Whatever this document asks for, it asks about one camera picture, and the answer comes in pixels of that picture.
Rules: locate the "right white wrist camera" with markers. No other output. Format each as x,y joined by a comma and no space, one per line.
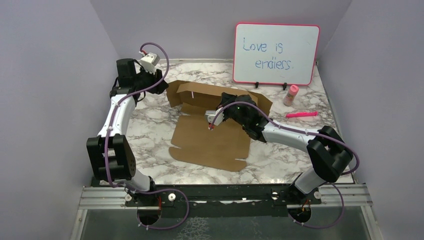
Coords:
213,118

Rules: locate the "pink capped small bottle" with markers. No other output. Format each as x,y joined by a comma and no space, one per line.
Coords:
290,95

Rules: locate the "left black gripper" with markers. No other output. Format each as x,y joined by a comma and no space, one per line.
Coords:
160,87

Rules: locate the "pink framed whiteboard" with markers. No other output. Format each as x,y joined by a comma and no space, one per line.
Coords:
274,54

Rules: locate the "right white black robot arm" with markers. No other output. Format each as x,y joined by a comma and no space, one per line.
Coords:
328,154

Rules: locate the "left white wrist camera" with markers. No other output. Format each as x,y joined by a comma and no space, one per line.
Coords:
149,61

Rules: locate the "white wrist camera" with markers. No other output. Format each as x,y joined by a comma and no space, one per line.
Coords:
213,118
149,61

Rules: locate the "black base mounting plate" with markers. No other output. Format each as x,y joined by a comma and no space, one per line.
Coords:
218,200

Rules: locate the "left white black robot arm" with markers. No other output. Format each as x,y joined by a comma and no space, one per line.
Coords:
110,154

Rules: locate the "brown cardboard box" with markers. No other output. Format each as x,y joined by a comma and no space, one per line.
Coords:
227,146

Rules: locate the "pink marker pen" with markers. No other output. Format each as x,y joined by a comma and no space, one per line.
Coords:
302,114

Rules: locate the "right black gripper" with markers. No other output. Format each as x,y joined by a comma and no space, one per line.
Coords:
225,98

